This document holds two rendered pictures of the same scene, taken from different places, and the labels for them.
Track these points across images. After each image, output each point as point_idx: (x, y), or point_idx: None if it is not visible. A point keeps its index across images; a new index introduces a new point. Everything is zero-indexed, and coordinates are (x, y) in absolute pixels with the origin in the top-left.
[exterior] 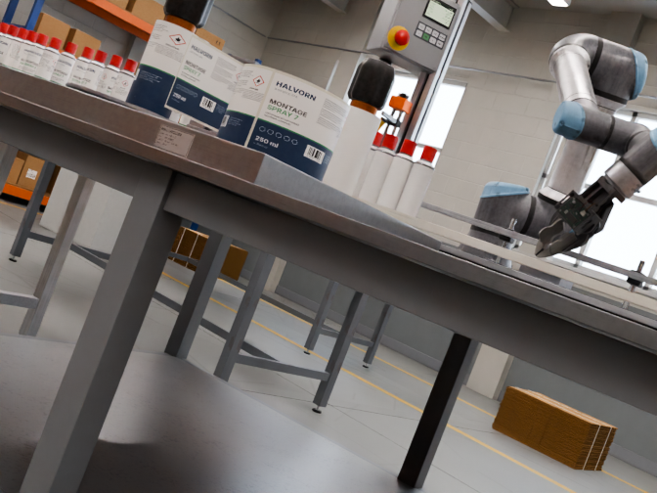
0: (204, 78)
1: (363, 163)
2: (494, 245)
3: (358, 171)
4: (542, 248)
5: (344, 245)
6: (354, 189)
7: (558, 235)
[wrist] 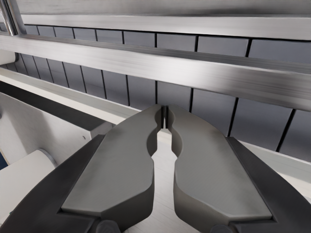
0: (3, 220)
1: (19, 192)
2: (104, 119)
3: (30, 188)
4: (161, 127)
5: None
6: (42, 172)
7: (149, 155)
